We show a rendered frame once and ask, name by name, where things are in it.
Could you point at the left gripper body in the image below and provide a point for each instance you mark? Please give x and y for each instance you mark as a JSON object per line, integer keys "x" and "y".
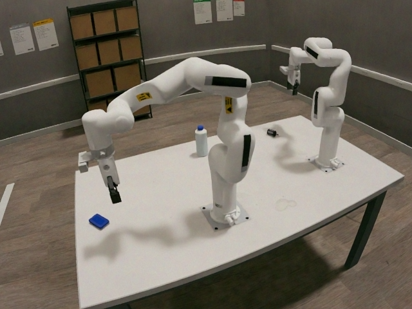
{"x": 108, "y": 168}

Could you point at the small blue flat box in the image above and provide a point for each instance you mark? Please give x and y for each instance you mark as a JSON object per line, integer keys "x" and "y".
{"x": 99, "y": 221}

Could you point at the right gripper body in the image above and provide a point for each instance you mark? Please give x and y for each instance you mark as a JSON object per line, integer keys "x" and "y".
{"x": 293, "y": 75}

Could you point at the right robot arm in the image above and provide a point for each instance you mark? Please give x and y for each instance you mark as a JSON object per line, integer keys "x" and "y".
{"x": 319, "y": 51}

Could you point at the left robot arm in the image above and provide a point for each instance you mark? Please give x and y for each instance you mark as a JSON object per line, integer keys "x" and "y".
{"x": 228, "y": 162}

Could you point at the white plastic bottle with blue cap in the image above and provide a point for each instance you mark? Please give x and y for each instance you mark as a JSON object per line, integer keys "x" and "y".
{"x": 201, "y": 141}

